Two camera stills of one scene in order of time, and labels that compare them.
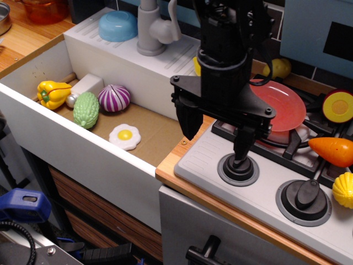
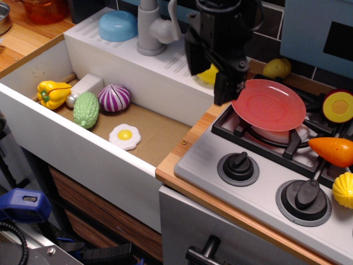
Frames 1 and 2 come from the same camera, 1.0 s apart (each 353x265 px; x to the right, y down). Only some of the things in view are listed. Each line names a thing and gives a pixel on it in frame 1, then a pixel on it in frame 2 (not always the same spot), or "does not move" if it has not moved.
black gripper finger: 243,142 to 228,86
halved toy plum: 337,106 does not move
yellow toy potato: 280,68 does not move
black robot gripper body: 223,92 to 224,35
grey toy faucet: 154,32 does not move
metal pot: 5,21 does not move
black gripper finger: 190,116 to 198,56
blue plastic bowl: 118,26 does not move
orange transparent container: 44,12 does not move
